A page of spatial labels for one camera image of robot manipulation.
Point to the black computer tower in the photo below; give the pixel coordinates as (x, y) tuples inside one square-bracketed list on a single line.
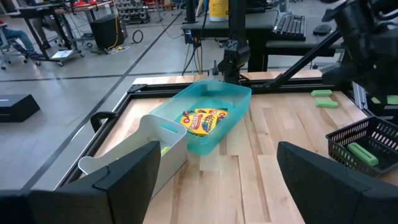
[(107, 32)]

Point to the white plastic bin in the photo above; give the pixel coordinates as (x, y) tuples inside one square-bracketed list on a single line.
[(149, 127)]

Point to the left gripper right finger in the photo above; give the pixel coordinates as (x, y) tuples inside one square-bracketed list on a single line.
[(326, 193)]

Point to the person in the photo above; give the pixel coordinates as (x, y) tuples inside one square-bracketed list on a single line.
[(18, 35)]

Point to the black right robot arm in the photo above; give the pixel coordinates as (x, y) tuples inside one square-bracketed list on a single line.
[(236, 59)]

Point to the black computer mouse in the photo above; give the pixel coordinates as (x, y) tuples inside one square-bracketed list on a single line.
[(322, 29)]

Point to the green eraser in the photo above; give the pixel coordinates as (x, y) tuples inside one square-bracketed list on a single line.
[(362, 154), (392, 99), (326, 104), (376, 100), (321, 93)]

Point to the black mesh basket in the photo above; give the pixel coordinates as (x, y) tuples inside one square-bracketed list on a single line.
[(342, 137)]

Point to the yellow white container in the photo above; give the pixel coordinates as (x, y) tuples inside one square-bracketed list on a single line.
[(218, 11)]

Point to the silver aluminium extrusion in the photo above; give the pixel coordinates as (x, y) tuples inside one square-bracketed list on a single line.
[(359, 96)]

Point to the black computer desk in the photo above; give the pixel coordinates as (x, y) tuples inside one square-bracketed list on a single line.
[(264, 28)]

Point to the wooden-top work table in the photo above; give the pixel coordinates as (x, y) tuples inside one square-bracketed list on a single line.
[(84, 7)]

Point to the black keyboard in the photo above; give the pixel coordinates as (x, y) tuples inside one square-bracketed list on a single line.
[(289, 26)]

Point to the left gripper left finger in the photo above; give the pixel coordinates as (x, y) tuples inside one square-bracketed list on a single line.
[(118, 193)]

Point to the teal translucent plastic bin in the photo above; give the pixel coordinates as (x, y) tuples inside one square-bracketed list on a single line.
[(236, 102)]

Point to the black floor box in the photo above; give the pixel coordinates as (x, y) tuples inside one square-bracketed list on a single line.
[(15, 107)]

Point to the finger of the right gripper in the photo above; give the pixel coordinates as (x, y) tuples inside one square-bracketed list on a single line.
[(379, 79)]

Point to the yellow Crayola crayon box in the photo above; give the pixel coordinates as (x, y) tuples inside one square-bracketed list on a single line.
[(222, 114), (199, 124), (208, 110)]

